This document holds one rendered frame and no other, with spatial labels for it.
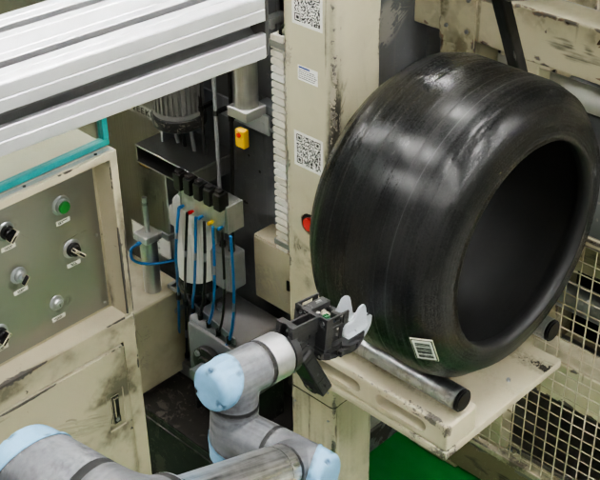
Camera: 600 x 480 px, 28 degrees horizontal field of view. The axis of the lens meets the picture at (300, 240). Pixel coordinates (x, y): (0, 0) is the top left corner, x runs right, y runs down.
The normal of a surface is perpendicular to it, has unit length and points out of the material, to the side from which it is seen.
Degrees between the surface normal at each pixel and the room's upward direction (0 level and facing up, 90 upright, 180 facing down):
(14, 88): 90
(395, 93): 23
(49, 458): 12
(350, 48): 90
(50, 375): 90
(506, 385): 0
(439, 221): 66
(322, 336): 83
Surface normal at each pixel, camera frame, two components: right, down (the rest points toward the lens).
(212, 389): -0.70, 0.29
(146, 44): 0.66, 0.41
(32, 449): -0.14, -0.72
